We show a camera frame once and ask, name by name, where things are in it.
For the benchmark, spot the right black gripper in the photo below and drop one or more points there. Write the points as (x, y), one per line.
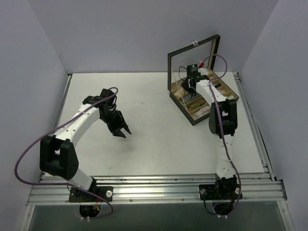
(186, 84)

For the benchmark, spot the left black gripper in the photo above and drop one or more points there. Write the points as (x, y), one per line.
(118, 122)

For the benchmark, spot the beige underwear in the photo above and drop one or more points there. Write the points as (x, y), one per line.
(179, 93)

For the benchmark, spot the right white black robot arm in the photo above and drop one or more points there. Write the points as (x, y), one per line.
(223, 123)

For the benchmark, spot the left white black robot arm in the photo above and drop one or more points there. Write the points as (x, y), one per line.
(58, 155)

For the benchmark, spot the grey striped rolled cloth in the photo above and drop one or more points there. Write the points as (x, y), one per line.
(187, 100)

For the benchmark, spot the black compartment storage box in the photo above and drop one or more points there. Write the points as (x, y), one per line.
(204, 53)

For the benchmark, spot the tan rolled cloth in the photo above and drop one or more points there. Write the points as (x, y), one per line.
(195, 105)

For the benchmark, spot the white pink rolled cloth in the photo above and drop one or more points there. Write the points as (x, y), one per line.
(201, 112)

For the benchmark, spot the cream rolled cloth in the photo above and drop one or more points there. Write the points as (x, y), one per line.
(230, 97)

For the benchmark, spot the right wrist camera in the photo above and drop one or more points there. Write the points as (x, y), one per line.
(192, 70)

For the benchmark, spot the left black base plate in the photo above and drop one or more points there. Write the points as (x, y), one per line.
(78, 196)

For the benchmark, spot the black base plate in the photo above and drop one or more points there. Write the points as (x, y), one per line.
(78, 196)
(214, 192)

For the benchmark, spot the aluminium front rail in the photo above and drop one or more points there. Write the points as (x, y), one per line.
(160, 193)

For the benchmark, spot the aluminium rail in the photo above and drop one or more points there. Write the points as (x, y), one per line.
(255, 130)
(160, 193)

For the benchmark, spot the right side aluminium rail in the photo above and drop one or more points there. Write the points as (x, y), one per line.
(255, 130)

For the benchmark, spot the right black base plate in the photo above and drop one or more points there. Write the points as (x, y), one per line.
(214, 192)

